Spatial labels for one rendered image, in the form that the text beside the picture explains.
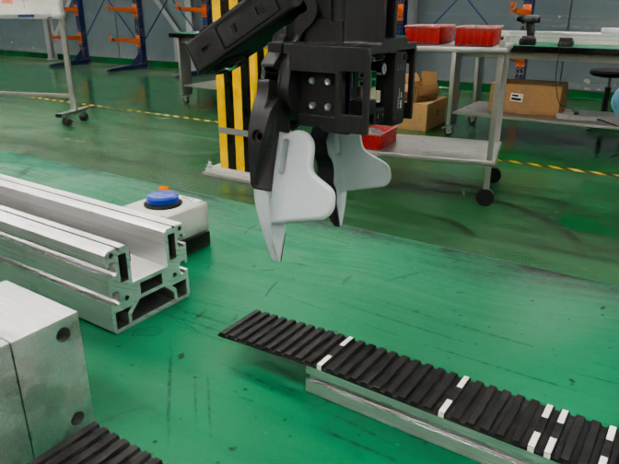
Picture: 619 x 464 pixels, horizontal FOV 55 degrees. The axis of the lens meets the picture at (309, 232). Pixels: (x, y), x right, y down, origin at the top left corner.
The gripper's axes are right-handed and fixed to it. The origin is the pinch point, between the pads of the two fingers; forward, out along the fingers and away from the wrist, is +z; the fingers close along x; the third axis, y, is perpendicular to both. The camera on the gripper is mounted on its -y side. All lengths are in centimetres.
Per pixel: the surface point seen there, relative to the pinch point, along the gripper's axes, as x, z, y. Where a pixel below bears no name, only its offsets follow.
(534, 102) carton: 476, 59, -85
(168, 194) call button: 14.0, 6.0, -29.2
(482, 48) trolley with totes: 284, 5, -75
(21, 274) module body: -4.1, 10.9, -33.2
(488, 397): 0.6, 9.9, 15.5
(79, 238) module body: -3.3, 4.9, -23.3
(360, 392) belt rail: -2.0, 11.4, 6.7
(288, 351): -2.1, 10.0, 0.1
